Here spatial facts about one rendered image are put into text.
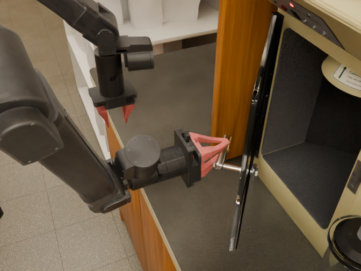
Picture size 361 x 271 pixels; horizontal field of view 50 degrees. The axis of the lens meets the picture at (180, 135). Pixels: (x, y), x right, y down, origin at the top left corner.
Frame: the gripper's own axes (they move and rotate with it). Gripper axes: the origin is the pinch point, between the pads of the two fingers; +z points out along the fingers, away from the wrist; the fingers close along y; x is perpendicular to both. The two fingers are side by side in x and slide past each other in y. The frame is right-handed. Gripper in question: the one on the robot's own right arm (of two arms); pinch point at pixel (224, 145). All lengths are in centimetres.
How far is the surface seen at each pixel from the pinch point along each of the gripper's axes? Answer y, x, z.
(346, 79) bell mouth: 13.1, -5.9, 20.2
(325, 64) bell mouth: 12.3, 0.9, 21.2
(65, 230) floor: -119, 86, -41
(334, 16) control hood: 29.8, -12.3, 7.2
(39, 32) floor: -119, 329, -24
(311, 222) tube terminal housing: -20.8, -10.8, 17.3
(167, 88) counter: -26, 59, 10
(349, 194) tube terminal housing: -4.9, -16.5, 17.7
